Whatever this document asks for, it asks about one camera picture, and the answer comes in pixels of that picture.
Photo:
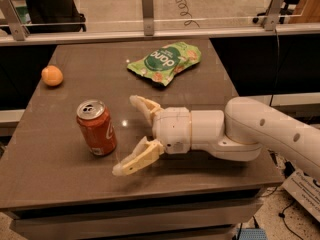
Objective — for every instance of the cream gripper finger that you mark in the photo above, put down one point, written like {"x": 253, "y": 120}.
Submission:
{"x": 147, "y": 107}
{"x": 144, "y": 154}

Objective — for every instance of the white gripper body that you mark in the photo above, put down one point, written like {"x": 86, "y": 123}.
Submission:
{"x": 175, "y": 129}

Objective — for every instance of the red coke can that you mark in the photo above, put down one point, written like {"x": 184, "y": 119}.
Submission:
{"x": 94, "y": 120}

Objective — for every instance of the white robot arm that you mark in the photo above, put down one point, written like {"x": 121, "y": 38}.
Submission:
{"x": 237, "y": 134}

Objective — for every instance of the green rice chip bag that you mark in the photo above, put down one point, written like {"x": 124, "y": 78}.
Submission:
{"x": 163, "y": 64}

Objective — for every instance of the orange fruit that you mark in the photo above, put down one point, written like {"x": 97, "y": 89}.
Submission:
{"x": 52, "y": 76}

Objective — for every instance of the blue floor box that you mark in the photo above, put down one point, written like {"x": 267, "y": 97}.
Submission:
{"x": 251, "y": 234}

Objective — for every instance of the black office chair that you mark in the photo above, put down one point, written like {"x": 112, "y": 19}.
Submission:
{"x": 54, "y": 16}

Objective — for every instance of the white printed sign board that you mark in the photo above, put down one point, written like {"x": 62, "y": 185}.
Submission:
{"x": 305, "y": 190}

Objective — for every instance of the clear acrylic barrier panel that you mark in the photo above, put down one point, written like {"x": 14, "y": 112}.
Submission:
{"x": 122, "y": 19}

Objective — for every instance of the middle metal barrier bracket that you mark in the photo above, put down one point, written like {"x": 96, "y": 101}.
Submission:
{"x": 148, "y": 17}

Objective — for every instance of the metal barrier bracket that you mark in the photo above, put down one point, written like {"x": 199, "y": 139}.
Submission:
{"x": 272, "y": 15}
{"x": 148, "y": 17}
{"x": 17, "y": 29}

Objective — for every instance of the right metal barrier bracket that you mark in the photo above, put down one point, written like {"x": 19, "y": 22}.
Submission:
{"x": 272, "y": 15}

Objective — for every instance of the left metal barrier bracket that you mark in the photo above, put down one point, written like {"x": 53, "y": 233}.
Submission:
{"x": 17, "y": 29}

